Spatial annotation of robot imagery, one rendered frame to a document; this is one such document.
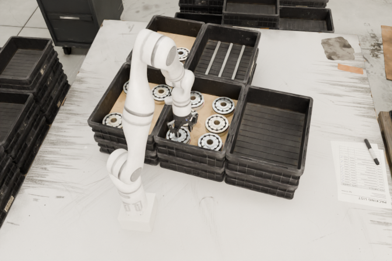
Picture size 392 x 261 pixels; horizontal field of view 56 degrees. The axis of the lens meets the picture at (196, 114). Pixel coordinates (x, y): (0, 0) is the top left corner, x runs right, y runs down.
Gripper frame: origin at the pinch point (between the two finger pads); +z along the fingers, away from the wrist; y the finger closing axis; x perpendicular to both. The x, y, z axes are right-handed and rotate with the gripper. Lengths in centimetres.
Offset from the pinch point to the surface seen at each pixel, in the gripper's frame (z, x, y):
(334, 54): 15, 19, 106
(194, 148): -5.5, -13.6, -1.8
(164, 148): 0.5, -3.8, -10.7
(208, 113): 4.1, 6.7, 16.1
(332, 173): 17, -41, 52
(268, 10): 36, 98, 120
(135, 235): 18.1, -24.2, -34.9
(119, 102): 4.4, 33.6, -17.1
